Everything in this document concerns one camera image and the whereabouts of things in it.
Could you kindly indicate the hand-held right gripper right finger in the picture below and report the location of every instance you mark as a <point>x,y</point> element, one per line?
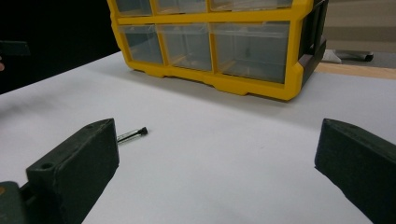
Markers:
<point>358,161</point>

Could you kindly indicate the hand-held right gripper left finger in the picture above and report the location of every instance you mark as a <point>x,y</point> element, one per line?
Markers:
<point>74,168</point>

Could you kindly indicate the black-headed silver screw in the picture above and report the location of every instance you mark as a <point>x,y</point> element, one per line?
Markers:
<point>130,136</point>

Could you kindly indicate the clear plastic drawer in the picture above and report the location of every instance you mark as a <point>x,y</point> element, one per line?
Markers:
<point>143,43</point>

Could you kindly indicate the yellow and black drawer cabinet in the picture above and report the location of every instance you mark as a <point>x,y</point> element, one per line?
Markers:
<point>224,83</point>

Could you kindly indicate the wooden furniture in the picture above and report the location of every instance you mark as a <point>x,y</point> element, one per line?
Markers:
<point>361,28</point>

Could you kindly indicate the set of clear cabinet drawers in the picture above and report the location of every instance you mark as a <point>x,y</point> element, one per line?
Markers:
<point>249,49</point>

